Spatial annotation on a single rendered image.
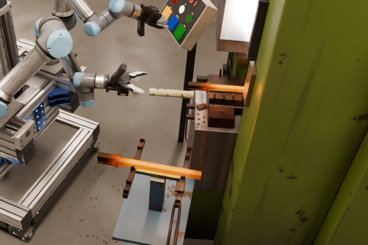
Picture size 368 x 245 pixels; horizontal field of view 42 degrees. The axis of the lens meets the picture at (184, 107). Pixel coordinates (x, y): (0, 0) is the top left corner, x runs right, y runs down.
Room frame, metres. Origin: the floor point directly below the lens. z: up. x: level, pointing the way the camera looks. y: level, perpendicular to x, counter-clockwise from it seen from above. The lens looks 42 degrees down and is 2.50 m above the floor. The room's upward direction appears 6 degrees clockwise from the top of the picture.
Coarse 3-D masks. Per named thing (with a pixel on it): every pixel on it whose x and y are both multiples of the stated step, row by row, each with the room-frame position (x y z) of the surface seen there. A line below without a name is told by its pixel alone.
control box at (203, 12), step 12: (168, 0) 2.50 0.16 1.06; (180, 0) 2.43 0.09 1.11; (204, 0) 2.31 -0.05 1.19; (192, 12) 2.30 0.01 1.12; (204, 12) 2.24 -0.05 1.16; (216, 12) 2.28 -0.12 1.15; (192, 24) 2.24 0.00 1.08; (204, 24) 2.25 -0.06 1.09; (192, 36) 2.22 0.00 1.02; (192, 48) 2.22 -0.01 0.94
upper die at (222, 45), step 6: (216, 24) 1.91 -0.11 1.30; (216, 30) 1.88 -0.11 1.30; (216, 36) 1.84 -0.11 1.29; (216, 42) 1.80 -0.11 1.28; (222, 42) 1.75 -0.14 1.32; (228, 42) 1.75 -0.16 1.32; (234, 42) 1.76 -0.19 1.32; (240, 42) 1.76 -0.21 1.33; (246, 42) 1.76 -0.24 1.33; (216, 48) 1.76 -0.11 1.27; (222, 48) 1.75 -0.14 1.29; (228, 48) 1.75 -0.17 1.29; (234, 48) 1.76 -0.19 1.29; (240, 48) 1.76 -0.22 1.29; (246, 48) 1.76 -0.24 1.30
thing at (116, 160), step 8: (104, 160) 1.33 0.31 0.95; (112, 160) 1.32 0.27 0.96; (120, 160) 1.32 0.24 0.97; (128, 160) 1.33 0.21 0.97; (136, 160) 1.33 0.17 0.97; (144, 168) 1.30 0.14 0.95; (152, 168) 1.30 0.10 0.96; (160, 168) 1.30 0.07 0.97; (168, 168) 1.31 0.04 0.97; (176, 168) 1.31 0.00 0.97; (184, 168) 1.31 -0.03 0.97; (192, 176) 1.29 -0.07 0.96; (200, 176) 1.28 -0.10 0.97
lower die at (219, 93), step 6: (210, 78) 1.91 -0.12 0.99; (216, 78) 1.92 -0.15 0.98; (222, 78) 1.93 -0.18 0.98; (228, 78) 1.93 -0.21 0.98; (234, 78) 1.94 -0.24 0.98; (240, 78) 1.95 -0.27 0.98; (222, 84) 1.86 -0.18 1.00; (228, 84) 1.87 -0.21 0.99; (234, 84) 1.88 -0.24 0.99; (240, 84) 1.88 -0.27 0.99; (210, 90) 1.80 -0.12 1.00; (216, 90) 1.80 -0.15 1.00; (222, 90) 1.81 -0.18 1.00; (210, 96) 1.76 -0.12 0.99; (216, 96) 1.77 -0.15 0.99; (222, 96) 1.77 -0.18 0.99; (228, 96) 1.78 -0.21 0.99; (234, 96) 1.78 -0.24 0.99; (240, 96) 1.79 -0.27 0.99; (210, 102) 1.75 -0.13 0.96; (216, 102) 1.75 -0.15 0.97; (228, 102) 1.76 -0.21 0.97; (234, 102) 1.76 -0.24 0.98; (240, 102) 1.76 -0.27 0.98
